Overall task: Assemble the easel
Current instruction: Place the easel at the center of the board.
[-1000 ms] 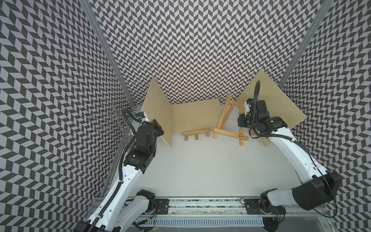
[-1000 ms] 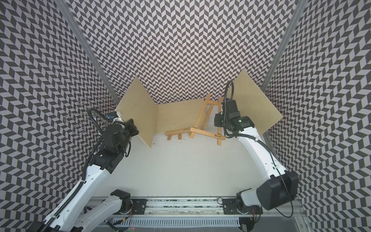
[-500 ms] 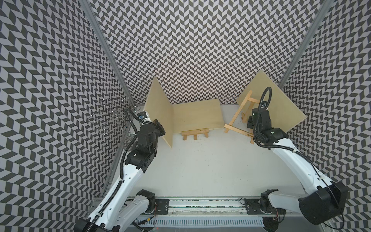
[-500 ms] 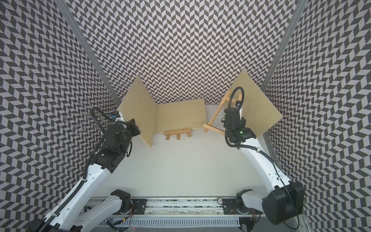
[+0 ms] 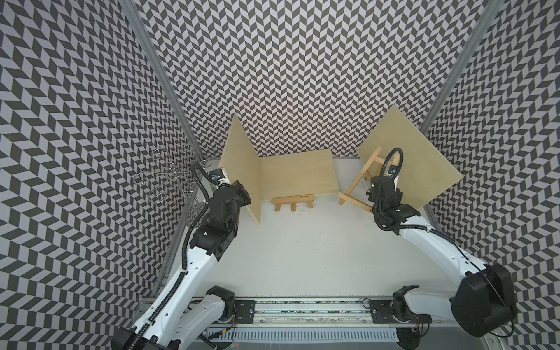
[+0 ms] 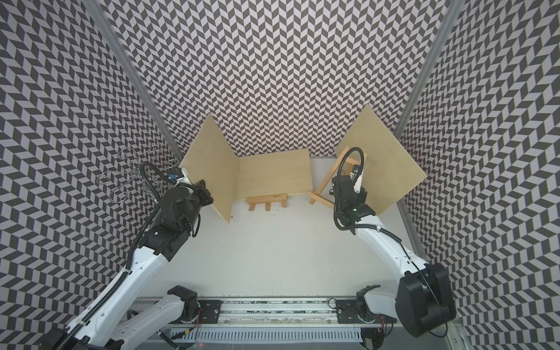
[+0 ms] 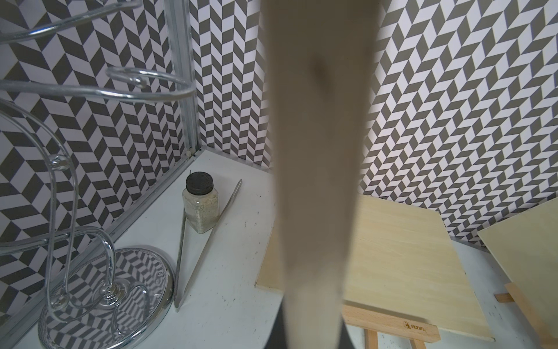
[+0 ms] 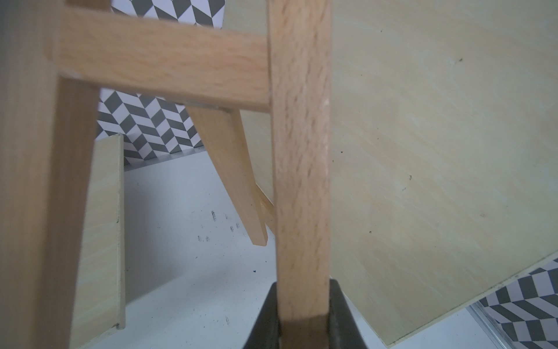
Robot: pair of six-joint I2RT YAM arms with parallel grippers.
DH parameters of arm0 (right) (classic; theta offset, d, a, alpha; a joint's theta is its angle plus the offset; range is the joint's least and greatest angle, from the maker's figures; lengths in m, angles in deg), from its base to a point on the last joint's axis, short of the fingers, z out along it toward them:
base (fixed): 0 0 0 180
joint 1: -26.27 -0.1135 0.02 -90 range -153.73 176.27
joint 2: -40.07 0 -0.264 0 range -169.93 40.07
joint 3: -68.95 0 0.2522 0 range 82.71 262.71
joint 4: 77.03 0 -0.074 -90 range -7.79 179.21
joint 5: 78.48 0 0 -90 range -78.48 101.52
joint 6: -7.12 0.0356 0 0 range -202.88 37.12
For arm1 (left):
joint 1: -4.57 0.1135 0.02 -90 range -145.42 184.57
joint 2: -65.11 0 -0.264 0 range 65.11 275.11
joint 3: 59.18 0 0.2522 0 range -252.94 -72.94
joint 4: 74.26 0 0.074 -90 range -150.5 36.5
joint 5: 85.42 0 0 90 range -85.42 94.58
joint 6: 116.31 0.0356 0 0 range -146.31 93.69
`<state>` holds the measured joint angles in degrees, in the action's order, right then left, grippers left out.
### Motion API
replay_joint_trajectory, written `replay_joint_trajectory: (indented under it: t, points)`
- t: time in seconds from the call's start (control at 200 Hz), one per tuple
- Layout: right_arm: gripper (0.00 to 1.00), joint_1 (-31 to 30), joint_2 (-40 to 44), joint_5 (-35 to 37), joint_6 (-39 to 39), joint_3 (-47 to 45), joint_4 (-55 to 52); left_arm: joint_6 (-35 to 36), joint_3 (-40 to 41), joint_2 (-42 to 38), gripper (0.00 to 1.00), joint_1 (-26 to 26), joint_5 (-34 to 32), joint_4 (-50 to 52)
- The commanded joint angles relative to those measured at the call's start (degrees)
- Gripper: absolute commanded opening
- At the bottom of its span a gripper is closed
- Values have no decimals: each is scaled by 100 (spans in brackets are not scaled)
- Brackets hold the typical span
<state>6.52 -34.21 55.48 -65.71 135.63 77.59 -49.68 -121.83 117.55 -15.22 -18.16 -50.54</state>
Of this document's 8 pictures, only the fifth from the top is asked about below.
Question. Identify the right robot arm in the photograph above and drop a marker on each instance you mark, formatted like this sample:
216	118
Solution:
482	298

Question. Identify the wire mug tree stand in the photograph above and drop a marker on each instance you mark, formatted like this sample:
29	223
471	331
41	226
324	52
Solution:
163	186

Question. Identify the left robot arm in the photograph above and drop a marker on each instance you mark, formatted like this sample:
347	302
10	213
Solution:
188	280

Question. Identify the small wooden easel piece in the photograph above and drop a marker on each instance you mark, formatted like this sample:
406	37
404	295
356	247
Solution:
278	202

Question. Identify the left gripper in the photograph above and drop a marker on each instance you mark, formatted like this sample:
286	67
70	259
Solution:
240	192

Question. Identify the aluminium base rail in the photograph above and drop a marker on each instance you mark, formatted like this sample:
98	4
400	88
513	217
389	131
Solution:
317	321

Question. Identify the plywood board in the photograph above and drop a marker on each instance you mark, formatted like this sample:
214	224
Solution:
304	173
426	173
242	163

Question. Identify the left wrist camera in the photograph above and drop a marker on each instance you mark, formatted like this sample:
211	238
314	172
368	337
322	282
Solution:
218	176

